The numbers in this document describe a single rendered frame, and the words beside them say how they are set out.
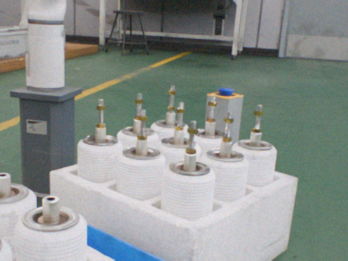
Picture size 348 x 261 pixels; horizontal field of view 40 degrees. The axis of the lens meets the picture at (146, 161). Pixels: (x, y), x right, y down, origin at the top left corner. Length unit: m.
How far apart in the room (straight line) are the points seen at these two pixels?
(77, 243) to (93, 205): 0.33
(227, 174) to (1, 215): 0.44
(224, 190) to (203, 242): 0.15
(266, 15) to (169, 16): 1.18
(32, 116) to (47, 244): 0.72
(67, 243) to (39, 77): 0.73
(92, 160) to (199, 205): 0.26
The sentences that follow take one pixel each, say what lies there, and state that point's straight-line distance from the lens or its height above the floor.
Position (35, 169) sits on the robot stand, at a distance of 1.34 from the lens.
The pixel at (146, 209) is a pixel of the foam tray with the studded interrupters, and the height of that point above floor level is 0.18.
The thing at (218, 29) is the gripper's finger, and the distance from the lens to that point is 1.04.
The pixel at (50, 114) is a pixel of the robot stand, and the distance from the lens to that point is 1.27.
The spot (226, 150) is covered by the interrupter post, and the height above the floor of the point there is 0.27.
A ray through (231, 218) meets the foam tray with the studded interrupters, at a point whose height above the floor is 0.17.
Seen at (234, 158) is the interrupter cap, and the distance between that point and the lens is 0.94.
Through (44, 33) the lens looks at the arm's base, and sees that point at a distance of 1.27.
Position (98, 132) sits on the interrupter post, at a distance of 1.00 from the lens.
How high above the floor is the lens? 0.53
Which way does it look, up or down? 18 degrees down
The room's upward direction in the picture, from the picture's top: 3 degrees clockwise
